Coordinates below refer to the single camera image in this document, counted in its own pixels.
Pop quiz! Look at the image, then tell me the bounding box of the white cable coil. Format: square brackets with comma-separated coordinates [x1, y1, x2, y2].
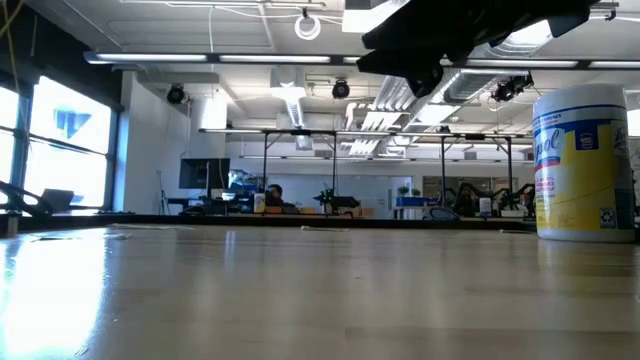
[293, 13, 322, 41]

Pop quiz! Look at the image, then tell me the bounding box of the yellow white wipes canister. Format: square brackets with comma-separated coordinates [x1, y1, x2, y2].
[531, 83, 637, 244]

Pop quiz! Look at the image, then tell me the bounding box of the black slanted metal stand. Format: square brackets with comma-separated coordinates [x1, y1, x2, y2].
[0, 180, 54, 217]

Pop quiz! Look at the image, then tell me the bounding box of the large window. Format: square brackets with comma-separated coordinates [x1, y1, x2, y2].
[0, 74, 119, 211]

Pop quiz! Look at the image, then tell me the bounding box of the black computer monitor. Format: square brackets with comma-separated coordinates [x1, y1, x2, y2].
[178, 157, 232, 190]

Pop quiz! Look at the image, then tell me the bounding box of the black frame handle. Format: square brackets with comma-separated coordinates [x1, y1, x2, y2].
[422, 206, 460, 221]
[180, 204, 227, 217]

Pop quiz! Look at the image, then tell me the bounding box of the silver ventilation duct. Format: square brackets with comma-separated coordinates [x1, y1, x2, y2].
[372, 69, 531, 126]

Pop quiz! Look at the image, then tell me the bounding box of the person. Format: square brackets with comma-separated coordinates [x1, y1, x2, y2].
[266, 183, 296, 209]

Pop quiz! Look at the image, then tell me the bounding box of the long ceiling light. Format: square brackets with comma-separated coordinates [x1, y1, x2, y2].
[83, 49, 361, 66]
[439, 58, 640, 71]

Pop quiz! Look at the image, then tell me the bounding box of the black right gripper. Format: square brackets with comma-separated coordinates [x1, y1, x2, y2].
[356, 0, 601, 99]

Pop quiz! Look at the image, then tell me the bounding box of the black overhead gantry frame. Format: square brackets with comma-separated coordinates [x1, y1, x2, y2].
[262, 128, 514, 216]

